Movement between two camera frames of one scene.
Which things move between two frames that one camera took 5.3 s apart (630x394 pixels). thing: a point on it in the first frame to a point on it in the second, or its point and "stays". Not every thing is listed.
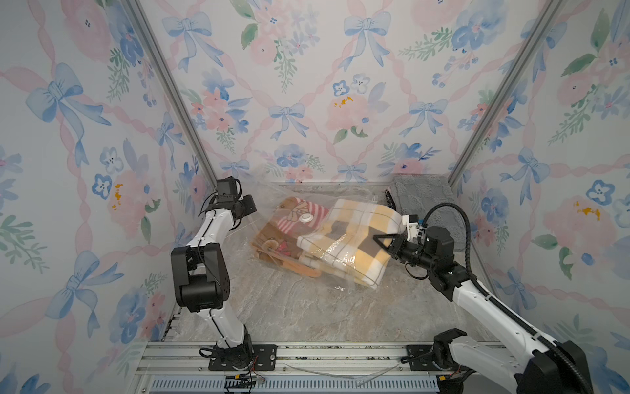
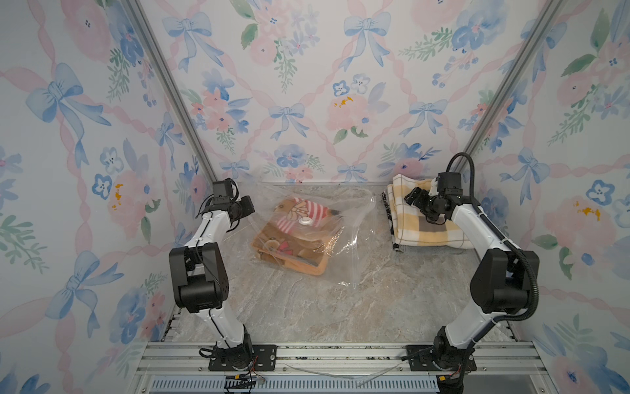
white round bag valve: [306, 217] stays
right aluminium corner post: [507, 89] stays
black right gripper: [401, 246] to [417, 203]
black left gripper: [251, 208] stays
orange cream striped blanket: [341, 241] to [409, 226]
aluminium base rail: [171, 368] stays
